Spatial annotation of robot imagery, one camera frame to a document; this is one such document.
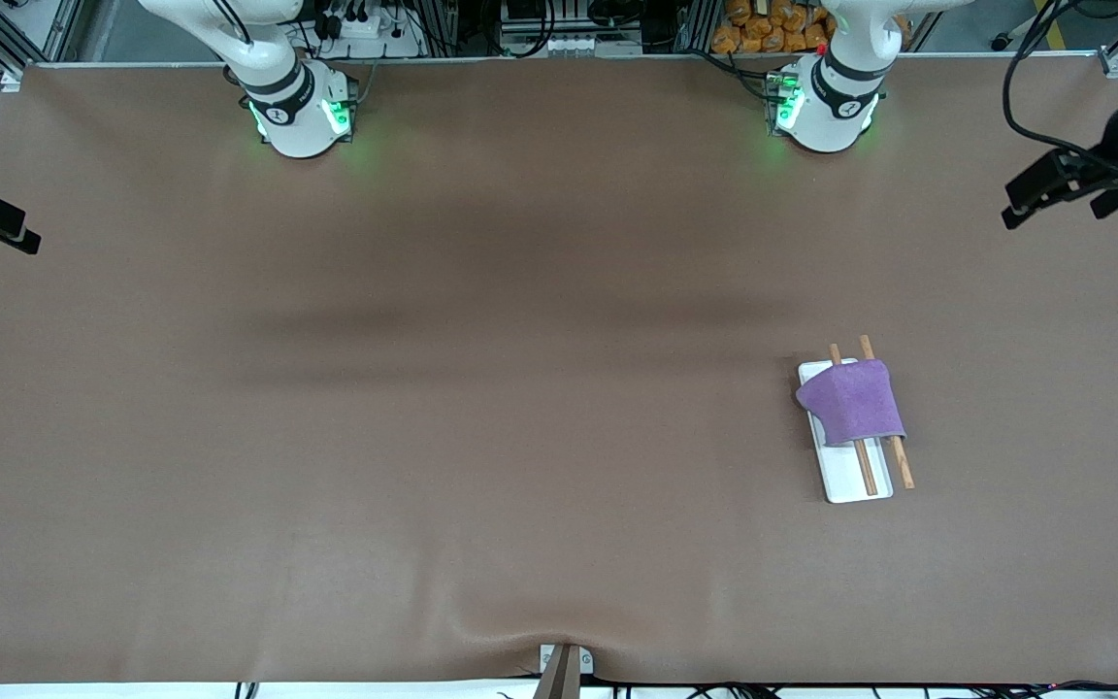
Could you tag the purple microfibre towel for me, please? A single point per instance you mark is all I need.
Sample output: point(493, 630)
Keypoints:
point(855, 403)

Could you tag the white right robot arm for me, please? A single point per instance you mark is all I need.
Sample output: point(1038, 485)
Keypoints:
point(292, 116)

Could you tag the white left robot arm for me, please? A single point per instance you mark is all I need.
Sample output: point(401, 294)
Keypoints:
point(836, 107)

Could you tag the white power strip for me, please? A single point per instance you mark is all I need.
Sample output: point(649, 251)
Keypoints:
point(370, 34)

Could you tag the brown table cover mat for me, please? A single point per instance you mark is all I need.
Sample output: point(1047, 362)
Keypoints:
point(559, 437)

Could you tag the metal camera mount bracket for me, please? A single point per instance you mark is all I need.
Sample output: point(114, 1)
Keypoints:
point(564, 670)

